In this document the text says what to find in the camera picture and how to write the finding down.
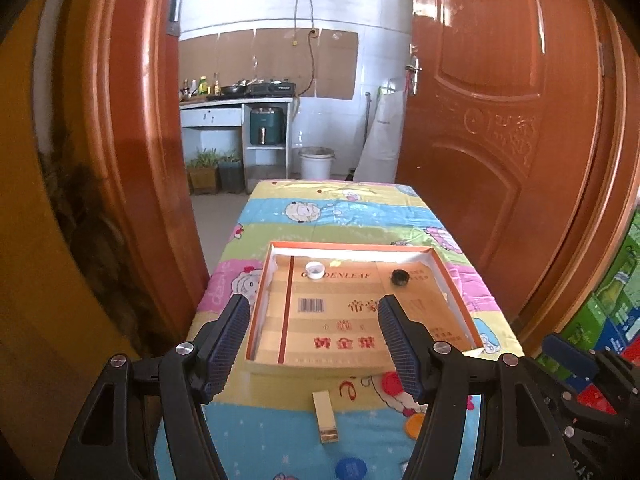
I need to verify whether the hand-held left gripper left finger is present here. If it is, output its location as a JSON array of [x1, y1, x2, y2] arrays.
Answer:
[[54, 294, 251, 480]]

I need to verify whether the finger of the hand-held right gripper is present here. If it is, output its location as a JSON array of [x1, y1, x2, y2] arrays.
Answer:
[[541, 332, 599, 382]]

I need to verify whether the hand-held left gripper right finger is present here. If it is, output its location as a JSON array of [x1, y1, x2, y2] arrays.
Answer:
[[377, 294, 578, 480]]

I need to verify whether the shallow cardboard box tray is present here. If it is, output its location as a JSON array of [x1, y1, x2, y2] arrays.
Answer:
[[244, 241, 485, 377]]

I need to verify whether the orange bottle cap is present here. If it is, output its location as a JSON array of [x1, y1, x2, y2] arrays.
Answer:
[[404, 412, 431, 442]]

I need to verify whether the blue bottle cap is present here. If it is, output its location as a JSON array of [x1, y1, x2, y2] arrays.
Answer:
[[335, 457, 368, 480]]

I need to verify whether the stack of green crates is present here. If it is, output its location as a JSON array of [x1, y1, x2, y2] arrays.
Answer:
[[537, 210, 640, 413]]

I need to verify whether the gold rectangular bar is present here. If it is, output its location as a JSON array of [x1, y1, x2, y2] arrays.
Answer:
[[311, 390, 340, 445]]

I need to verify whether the cartoon printed blanket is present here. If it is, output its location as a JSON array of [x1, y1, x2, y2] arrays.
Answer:
[[152, 180, 526, 480]]

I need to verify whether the potted plant brown pot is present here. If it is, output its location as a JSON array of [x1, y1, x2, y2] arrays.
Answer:
[[186, 149, 221, 195]]

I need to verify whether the potted plant dark pot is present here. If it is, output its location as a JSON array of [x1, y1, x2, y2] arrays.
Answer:
[[218, 151, 246, 193]]

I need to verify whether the white plastic bucket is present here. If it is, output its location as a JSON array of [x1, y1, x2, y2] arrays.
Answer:
[[299, 146, 335, 180]]

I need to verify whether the white leaning bag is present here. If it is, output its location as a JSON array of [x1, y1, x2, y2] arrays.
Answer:
[[355, 90, 406, 183]]

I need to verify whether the green air fryer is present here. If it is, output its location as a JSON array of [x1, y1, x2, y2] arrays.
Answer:
[[250, 106, 286, 147]]

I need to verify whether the white kitchen counter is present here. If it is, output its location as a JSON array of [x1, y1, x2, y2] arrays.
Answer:
[[180, 96, 296, 182]]

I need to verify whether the brown wooden door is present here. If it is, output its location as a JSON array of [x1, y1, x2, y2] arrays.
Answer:
[[395, 0, 608, 356]]

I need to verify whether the black gas stove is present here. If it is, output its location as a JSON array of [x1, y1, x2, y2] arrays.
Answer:
[[248, 81, 297, 97]]

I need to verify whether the wooden door frame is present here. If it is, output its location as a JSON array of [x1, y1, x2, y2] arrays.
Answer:
[[65, 0, 640, 361]]

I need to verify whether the silver door handle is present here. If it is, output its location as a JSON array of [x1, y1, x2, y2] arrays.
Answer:
[[407, 45, 424, 96]]

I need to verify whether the cardboard wall sheet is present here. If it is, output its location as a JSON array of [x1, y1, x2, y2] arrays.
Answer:
[[179, 29, 360, 101]]

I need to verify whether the hanging power cable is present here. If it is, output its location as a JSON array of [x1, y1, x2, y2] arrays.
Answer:
[[306, 30, 321, 98]]

